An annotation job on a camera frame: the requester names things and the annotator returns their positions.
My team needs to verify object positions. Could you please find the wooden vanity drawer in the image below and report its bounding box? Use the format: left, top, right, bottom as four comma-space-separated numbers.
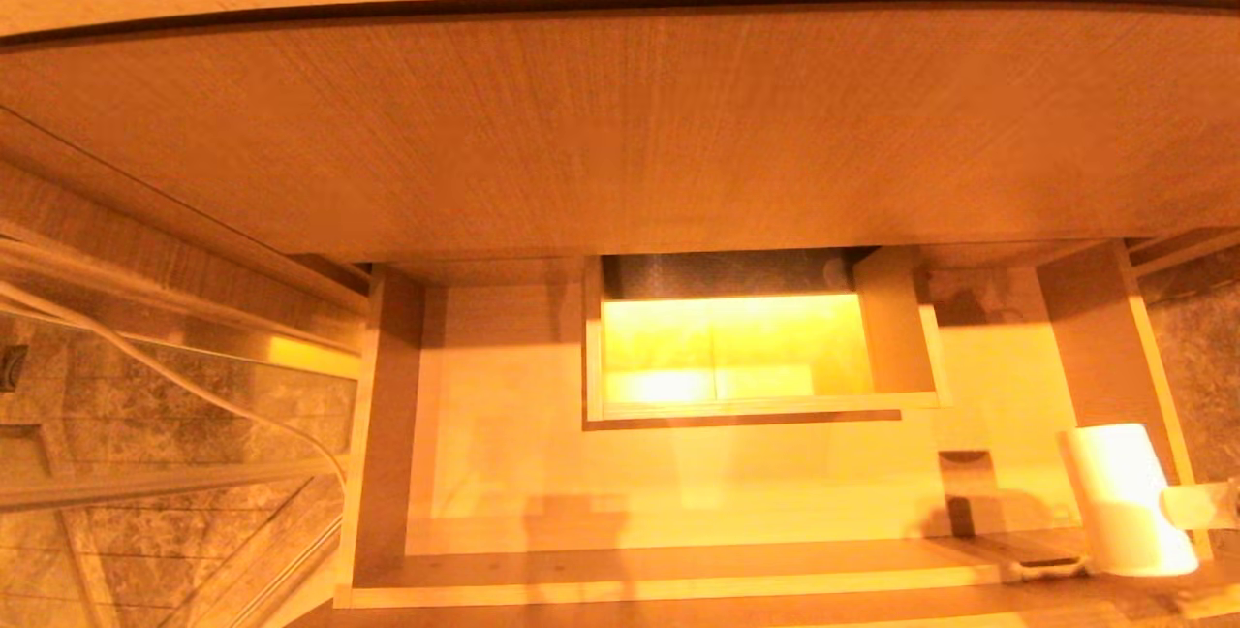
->
286, 238, 1240, 628

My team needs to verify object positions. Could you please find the white hair dryer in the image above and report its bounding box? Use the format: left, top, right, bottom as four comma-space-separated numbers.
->
1056, 423, 1240, 579

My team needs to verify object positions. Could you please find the wooden upper vanity front panel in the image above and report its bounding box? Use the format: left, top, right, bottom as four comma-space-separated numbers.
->
0, 3, 1240, 266

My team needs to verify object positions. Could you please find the wooden vanity side panel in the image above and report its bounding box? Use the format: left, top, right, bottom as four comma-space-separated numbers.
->
0, 108, 374, 353

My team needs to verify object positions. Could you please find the thin white cable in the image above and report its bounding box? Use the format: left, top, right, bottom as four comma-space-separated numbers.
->
0, 274, 348, 484

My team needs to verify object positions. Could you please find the glass shower screen pale frame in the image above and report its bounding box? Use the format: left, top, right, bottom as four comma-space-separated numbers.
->
0, 235, 361, 628

